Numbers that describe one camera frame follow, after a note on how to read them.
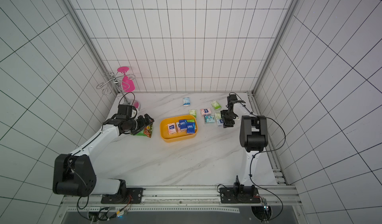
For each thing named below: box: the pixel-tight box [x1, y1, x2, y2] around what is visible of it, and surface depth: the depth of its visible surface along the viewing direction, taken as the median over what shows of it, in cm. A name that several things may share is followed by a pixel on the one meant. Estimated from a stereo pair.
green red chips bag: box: [130, 122, 154, 138], surface depth 94 cm
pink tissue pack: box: [200, 108, 212, 115], surface depth 106 cm
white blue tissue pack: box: [216, 118, 224, 127], surface depth 100 cm
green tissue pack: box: [189, 109, 197, 118], surface depth 106 cm
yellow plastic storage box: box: [159, 114, 198, 143], surface depth 97 cm
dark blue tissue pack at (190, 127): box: [187, 121, 195, 134], surface depth 92 cm
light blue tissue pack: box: [183, 97, 191, 107], surface depth 113 cm
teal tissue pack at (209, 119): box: [204, 115, 216, 123], surface depth 102 cm
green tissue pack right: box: [214, 112, 223, 120], surface depth 104 cm
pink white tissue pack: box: [167, 122, 177, 135], surface depth 97 cm
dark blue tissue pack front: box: [179, 119, 188, 130], surface depth 96 cm
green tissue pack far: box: [210, 100, 222, 112], surface depth 112 cm
